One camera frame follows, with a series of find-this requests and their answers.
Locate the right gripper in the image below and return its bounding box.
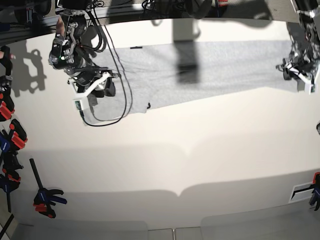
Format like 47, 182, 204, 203
69, 71, 121, 99

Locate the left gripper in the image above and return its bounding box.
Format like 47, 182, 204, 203
275, 58, 318, 87

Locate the grey T-shirt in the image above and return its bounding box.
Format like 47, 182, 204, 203
83, 40, 297, 124

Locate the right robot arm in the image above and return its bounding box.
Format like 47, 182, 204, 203
48, 0, 118, 98

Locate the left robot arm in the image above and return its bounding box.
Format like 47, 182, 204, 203
276, 0, 320, 93

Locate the red black clamp upper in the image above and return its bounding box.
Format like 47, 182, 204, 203
0, 93, 15, 122

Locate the red black clamp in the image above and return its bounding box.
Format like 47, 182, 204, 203
9, 118, 28, 151
0, 93, 15, 122

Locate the red black clamp lower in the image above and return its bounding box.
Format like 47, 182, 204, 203
9, 118, 28, 151

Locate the blue clamp left edge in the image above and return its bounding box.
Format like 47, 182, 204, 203
0, 129, 17, 164

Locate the blue clamp edge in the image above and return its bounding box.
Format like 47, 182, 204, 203
309, 172, 320, 211
0, 129, 17, 164

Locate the blue clamp right edge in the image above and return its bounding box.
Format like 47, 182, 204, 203
309, 172, 320, 211

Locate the blue clamp lower left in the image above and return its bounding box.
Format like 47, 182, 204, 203
0, 151, 24, 213

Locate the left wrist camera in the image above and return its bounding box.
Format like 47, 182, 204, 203
297, 80, 317, 95

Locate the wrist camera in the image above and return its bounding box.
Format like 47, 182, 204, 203
73, 96, 90, 111
297, 80, 317, 95

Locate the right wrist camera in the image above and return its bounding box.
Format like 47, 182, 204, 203
73, 96, 90, 111

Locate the camera black cable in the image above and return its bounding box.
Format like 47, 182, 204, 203
79, 9, 134, 127

